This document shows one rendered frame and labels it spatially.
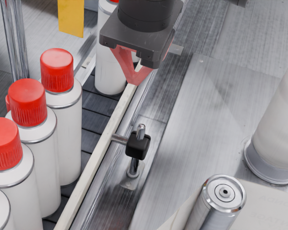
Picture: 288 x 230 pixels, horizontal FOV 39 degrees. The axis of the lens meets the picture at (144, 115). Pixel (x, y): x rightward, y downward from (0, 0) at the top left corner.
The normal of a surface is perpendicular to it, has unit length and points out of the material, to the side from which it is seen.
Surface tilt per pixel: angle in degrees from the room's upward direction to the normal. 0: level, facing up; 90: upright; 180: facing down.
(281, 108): 92
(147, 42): 1
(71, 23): 90
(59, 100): 42
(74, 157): 90
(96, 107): 0
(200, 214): 90
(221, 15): 0
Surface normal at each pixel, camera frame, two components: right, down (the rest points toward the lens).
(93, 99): 0.12, -0.66
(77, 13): -0.29, 0.69
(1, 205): 0.75, -0.51
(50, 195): 0.72, 0.58
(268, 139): -0.87, 0.26
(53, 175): 0.87, 0.43
